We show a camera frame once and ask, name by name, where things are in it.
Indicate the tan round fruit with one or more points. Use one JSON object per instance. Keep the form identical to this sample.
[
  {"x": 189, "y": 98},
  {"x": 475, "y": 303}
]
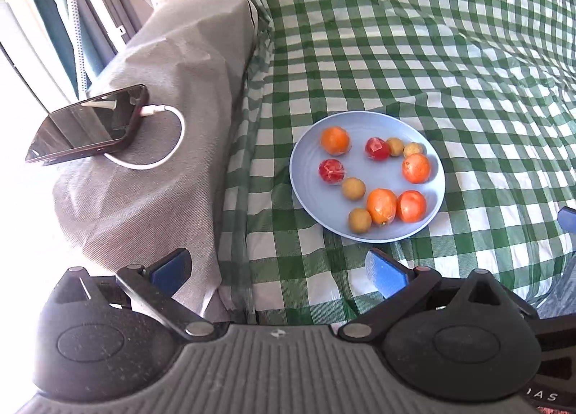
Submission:
[
  {"x": 353, "y": 189},
  {"x": 359, "y": 221}
]

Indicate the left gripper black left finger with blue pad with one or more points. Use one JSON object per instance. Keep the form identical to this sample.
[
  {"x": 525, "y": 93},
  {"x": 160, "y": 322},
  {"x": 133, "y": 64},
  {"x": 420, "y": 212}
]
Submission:
[{"x": 135, "y": 304}]

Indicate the large orange fruit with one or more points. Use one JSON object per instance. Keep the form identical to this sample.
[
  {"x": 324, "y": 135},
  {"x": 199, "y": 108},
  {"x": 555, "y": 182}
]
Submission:
[{"x": 381, "y": 205}]

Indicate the light blue plate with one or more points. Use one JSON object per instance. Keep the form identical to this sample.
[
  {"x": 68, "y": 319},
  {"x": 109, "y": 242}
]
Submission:
[{"x": 326, "y": 203}]

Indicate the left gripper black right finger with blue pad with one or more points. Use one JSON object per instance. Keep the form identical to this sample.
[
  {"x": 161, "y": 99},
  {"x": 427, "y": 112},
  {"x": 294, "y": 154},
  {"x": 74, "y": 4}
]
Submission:
[{"x": 423, "y": 304}]

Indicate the red fruit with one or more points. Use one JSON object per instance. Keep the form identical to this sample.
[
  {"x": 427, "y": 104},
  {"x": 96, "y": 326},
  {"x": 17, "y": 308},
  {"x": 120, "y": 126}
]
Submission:
[
  {"x": 332, "y": 171},
  {"x": 377, "y": 149}
]

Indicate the green white checkered cloth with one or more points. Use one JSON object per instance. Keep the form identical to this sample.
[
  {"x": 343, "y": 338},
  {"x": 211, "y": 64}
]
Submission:
[{"x": 490, "y": 83}]

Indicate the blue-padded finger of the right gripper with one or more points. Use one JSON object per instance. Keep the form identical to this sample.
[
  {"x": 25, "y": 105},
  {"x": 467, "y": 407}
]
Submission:
[{"x": 567, "y": 219}]

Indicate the striped curtain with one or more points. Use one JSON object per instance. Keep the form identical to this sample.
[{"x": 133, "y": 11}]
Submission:
[{"x": 56, "y": 49}]

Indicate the small orange fruit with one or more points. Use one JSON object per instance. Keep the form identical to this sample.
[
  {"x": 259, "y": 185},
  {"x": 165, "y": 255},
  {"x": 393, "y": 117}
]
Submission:
[{"x": 416, "y": 168}]

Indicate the black smartphone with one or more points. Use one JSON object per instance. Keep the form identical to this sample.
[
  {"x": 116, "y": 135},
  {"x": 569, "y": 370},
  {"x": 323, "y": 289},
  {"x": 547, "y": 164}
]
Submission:
[{"x": 102, "y": 124}]

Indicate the grey covered sofa armrest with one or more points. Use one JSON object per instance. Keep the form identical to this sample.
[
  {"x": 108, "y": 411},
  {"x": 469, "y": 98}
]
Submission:
[{"x": 166, "y": 189}]

